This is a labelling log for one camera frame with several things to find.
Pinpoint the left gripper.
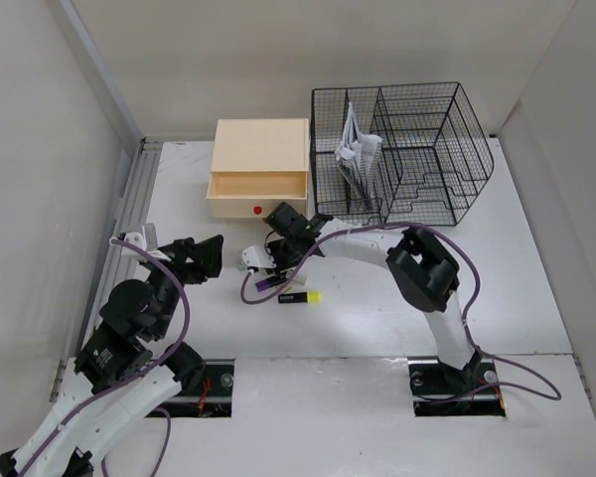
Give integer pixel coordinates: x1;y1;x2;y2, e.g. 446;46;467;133
146;234;223;339

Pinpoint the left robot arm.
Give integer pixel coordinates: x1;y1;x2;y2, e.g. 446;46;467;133
0;234;224;476

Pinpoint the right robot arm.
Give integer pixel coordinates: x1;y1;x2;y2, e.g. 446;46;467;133
264;203;481;392

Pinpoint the purple cap black highlighter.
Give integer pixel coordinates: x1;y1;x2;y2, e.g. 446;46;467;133
255;275;286;292

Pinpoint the yellow cap black highlighter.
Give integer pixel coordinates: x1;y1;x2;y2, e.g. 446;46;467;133
277;291;322;304

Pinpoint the cream drawer cabinet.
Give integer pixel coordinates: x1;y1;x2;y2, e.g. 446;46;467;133
207;118;310;219

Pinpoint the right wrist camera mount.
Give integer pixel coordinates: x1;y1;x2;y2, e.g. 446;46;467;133
241;245;275;271

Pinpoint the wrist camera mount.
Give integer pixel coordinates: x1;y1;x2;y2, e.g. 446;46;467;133
108;223;165;262
241;245;275;271

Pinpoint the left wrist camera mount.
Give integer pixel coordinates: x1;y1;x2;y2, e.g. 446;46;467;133
108;223;165;262

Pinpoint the aluminium rail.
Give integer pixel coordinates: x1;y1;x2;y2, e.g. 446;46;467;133
78;138;163;358

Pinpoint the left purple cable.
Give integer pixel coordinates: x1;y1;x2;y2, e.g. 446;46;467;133
19;240;190;477

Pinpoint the purple cable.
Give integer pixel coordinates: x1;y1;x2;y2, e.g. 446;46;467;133
19;240;190;477
240;223;562;402

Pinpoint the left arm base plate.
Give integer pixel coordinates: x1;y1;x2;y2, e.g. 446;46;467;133
158;358;235;418

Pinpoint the black wire mesh organizer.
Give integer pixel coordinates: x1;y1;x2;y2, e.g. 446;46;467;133
310;81;494;227

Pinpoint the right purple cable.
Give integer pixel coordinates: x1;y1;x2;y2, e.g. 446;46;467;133
240;223;562;402

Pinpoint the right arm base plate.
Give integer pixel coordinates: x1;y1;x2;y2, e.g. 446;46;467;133
408;357;506;417

